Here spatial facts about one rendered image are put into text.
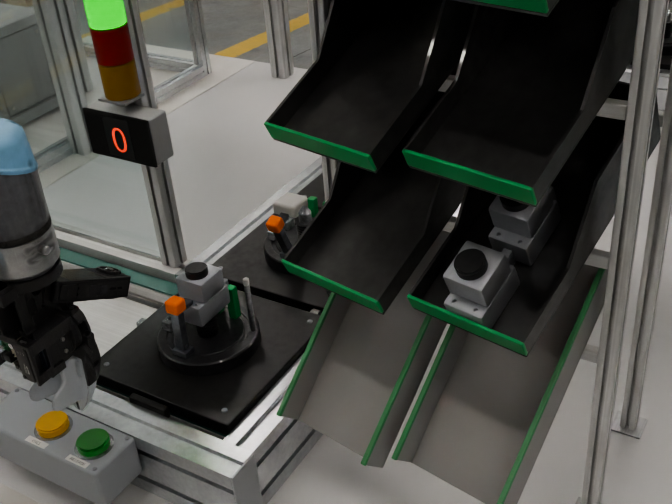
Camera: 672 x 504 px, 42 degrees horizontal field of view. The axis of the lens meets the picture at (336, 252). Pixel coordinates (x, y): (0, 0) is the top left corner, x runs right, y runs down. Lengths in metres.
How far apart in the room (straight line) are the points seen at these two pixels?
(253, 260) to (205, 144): 0.69
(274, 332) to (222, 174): 0.72
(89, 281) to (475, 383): 0.44
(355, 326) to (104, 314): 0.51
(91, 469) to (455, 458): 0.43
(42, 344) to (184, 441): 0.25
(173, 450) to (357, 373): 0.24
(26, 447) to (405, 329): 0.50
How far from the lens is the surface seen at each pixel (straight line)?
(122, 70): 1.24
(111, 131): 1.29
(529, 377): 0.97
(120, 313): 1.42
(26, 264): 0.93
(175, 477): 1.14
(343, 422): 1.03
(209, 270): 1.17
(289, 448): 1.16
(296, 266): 0.93
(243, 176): 1.88
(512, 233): 0.87
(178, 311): 1.14
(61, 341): 0.99
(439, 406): 1.00
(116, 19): 1.23
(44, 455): 1.17
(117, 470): 1.13
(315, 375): 1.06
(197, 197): 1.82
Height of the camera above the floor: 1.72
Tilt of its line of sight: 33 degrees down
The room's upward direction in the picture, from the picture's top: 5 degrees counter-clockwise
